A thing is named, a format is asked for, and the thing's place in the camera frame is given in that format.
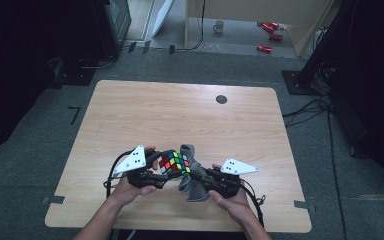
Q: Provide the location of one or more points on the person's left hand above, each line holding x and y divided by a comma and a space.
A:
126, 193

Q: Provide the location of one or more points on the light wooden desk frame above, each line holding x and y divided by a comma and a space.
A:
263, 6

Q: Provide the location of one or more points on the grey cloth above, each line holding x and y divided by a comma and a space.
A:
188, 151

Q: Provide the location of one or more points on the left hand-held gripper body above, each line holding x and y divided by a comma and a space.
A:
135, 161

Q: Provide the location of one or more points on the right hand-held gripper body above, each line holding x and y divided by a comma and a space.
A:
226, 185

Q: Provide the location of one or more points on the black floor tape strip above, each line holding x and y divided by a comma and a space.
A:
132, 47

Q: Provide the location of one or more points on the multicoloured puzzle cube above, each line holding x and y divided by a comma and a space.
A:
175, 165

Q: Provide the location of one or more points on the person's right hand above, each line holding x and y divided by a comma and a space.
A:
236, 206

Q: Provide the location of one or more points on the black metal stand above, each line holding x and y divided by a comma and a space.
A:
323, 43

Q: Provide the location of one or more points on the red can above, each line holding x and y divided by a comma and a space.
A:
264, 49
267, 27
274, 25
275, 37

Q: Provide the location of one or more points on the white board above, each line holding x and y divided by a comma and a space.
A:
161, 16

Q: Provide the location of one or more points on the grey tape piece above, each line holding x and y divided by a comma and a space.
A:
303, 205
54, 199

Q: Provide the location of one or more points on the black stand base plate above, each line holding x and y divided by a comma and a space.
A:
76, 76

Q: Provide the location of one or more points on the grey mug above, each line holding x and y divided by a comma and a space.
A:
218, 26

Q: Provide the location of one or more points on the black cabinet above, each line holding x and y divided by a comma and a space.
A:
113, 26

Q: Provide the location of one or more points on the black round table grommet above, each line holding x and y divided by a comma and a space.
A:
221, 99

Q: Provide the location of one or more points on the dark curtain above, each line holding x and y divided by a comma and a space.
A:
20, 66

